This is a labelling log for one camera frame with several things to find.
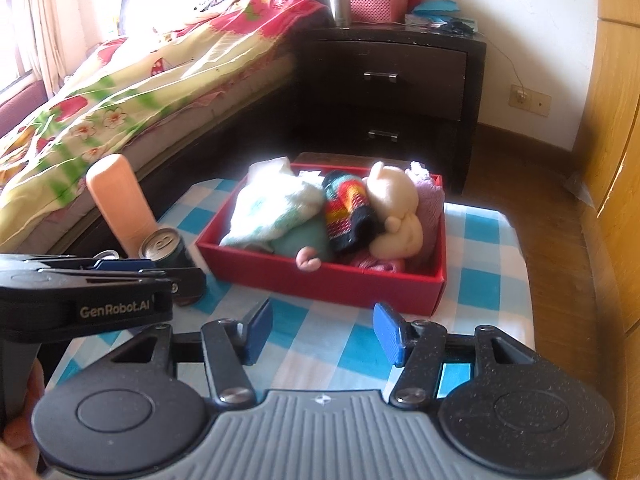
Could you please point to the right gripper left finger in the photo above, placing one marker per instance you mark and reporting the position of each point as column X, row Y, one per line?
column 228, row 346

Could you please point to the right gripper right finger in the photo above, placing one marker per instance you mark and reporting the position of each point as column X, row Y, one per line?
column 418, row 348

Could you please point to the pink pig plush toy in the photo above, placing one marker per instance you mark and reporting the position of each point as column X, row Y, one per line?
column 307, row 244

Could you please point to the purple knitted cloth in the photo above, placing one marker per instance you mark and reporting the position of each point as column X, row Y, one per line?
column 431, row 203

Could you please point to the light green towel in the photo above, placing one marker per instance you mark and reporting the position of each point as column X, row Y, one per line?
column 272, row 202

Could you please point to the cream teddy bear plush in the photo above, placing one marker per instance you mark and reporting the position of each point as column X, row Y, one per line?
column 395, row 200

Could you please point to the pink knitted hat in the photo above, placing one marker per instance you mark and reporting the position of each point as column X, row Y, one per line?
column 364, row 260

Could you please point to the person left hand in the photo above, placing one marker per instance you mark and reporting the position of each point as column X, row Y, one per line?
column 19, row 452

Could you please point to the red cardboard box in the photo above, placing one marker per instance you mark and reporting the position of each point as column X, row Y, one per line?
column 416, row 292

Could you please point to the blue drink can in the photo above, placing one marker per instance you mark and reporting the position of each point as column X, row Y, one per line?
column 109, row 254

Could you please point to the dark green drink can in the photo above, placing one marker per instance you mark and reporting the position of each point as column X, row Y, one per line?
column 166, row 249

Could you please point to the bed mattress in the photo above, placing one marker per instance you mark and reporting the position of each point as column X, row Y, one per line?
column 150, row 153

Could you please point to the wooden wardrobe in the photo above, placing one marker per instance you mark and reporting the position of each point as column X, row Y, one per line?
column 607, row 152

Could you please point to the dark wooden nightstand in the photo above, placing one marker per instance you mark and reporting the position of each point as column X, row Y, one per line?
column 391, row 91

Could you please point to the blue items on nightstand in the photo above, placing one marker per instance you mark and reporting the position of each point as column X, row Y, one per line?
column 443, row 16

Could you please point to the pink plastic basket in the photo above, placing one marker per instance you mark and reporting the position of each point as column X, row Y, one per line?
column 378, row 11

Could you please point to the wall power socket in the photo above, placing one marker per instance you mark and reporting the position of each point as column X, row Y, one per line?
column 529, row 100

